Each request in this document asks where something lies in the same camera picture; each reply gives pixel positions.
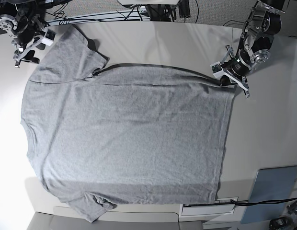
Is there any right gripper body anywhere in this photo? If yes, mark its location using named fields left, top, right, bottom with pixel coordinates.
left=12, top=14, right=48, bottom=68

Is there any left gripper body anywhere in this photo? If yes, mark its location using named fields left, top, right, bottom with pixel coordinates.
left=221, top=45, right=250, bottom=98

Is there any grey T-shirt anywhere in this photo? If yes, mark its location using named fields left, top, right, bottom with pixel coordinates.
left=21, top=27, right=235, bottom=222

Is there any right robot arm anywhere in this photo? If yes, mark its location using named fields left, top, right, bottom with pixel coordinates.
left=0, top=0, right=55, bottom=68

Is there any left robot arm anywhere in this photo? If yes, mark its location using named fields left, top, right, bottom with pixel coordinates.
left=210, top=0, right=290, bottom=98

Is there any blue-grey flat panel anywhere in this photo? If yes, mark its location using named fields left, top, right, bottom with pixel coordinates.
left=240, top=165, right=297, bottom=224

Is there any black device on floor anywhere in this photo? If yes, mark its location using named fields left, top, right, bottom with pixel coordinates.
left=269, top=217, right=291, bottom=230

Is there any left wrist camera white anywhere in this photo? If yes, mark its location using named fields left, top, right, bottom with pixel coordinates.
left=210, top=61, right=224, bottom=79

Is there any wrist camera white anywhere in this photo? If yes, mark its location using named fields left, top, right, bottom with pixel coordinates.
left=210, top=61, right=224, bottom=79
left=42, top=28, right=56, bottom=46

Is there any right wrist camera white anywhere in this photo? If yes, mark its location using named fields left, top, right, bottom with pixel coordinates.
left=42, top=28, right=56, bottom=46

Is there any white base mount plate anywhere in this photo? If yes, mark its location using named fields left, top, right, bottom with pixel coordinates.
left=118, top=0, right=180, bottom=5

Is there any black cable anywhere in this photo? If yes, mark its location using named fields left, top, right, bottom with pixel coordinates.
left=230, top=196, right=297, bottom=207

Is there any white cable grommet tray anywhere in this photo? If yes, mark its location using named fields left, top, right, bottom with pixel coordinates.
left=179, top=197, right=238, bottom=218

